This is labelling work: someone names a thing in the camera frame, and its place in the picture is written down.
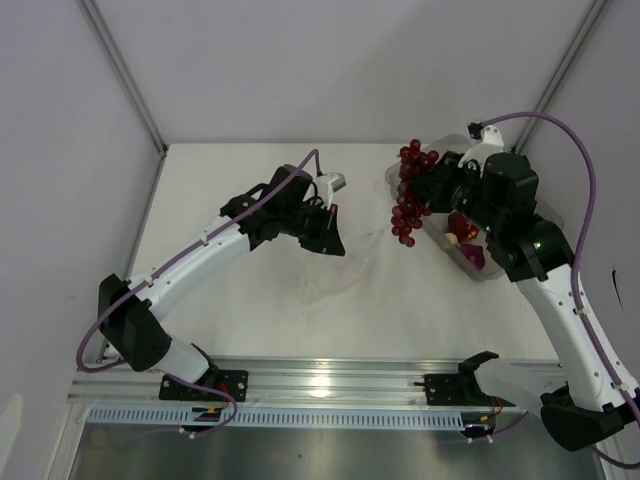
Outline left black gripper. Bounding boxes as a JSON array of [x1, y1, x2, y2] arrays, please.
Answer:
[[281, 200, 345, 256]]

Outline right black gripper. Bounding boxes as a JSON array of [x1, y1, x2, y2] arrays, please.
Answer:
[[404, 152, 500, 235]]

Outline red grape bunch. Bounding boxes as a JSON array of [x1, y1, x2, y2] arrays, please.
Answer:
[[391, 139, 440, 247]]

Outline clear zip top bag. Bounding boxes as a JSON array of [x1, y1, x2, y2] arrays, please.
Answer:
[[296, 228, 385, 305]]

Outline dark red apple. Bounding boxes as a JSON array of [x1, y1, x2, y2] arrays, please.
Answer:
[[447, 212, 479, 244]]

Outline purple onion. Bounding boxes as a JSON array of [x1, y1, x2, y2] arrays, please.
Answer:
[[458, 244, 486, 271]]

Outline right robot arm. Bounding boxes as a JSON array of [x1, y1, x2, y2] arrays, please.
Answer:
[[406, 152, 639, 451]]

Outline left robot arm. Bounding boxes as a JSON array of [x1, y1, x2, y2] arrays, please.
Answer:
[[99, 165, 346, 400]]

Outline clear plastic bin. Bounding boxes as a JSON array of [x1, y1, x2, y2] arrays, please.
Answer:
[[385, 130, 574, 282]]

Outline small beige mushroom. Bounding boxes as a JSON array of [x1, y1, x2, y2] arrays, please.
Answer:
[[444, 232, 461, 248]]

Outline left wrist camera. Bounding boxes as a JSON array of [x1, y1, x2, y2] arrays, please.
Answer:
[[315, 172, 347, 208]]

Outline aluminium mounting rail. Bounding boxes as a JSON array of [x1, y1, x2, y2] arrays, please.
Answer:
[[67, 355, 614, 414]]

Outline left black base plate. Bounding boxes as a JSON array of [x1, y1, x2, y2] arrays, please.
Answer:
[[158, 370, 249, 403]]

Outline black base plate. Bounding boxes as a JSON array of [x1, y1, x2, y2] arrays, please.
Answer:
[[158, 370, 249, 403], [413, 373, 514, 407]]

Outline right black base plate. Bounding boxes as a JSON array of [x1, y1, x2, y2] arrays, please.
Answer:
[[413, 373, 514, 407]]

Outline right aluminium frame post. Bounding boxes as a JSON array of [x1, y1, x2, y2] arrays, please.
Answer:
[[508, 0, 615, 157]]

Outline aluminium frame post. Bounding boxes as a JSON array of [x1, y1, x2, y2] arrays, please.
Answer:
[[508, 0, 615, 157], [76, 0, 168, 155]]

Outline slotted cable duct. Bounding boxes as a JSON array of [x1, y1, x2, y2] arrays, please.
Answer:
[[87, 404, 465, 431]]

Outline left aluminium frame post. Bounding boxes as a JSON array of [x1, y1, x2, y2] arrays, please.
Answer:
[[76, 0, 168, 155]]

